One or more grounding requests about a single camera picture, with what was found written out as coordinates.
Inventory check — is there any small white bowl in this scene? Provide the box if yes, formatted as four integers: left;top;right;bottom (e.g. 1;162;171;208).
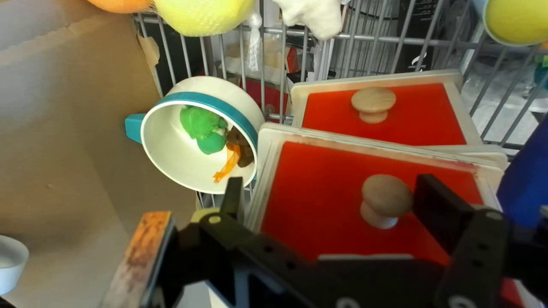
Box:
0;234;30;296

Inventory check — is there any blue container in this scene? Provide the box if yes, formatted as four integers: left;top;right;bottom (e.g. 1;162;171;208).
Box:
496;122;548;230

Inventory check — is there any orange brown flat block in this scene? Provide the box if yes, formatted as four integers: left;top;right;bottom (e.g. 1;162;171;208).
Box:
100;210;177;308

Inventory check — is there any green toy frog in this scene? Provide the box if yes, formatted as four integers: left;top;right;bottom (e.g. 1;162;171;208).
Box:
179;106;229;156

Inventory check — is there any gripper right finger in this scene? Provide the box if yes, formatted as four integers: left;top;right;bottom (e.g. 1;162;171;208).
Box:
412;173;548;308

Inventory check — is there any white box with red drawer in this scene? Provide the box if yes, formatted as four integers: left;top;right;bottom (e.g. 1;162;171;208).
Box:
290;70;484;147
245;122;521;308

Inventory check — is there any yellow-green ball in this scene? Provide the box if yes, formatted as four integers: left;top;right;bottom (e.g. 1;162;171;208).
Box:
153;0;256;38

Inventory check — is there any black box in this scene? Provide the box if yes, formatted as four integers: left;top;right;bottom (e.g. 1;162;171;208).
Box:
393;0;448;74

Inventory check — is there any cardboard box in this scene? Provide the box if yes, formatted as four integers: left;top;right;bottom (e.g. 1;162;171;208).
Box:
0;0;202;308

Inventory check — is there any metal wire rack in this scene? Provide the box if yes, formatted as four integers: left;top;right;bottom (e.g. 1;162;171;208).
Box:
132;0;548;211

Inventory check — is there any wooden drawer knob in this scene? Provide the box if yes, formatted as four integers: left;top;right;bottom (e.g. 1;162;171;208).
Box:
360;174;414;230
351;86;397;125

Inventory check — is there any yellow bowl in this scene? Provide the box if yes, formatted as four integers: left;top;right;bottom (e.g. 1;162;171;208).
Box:
482;0;548;47

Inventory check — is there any brown and orange toy figure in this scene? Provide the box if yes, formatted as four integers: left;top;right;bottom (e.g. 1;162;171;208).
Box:
212;126;256;184

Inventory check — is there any white bowl with teal handle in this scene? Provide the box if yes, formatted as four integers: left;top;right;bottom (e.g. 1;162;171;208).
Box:
125;76;266;195

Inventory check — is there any orange ball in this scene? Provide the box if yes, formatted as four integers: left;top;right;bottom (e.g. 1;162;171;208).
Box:
86;0;154;14

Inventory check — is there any white plush object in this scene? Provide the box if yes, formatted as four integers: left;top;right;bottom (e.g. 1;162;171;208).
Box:
272;0;345;41

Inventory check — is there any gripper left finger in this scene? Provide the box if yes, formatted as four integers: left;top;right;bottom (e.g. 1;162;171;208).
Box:
178;177;332;308

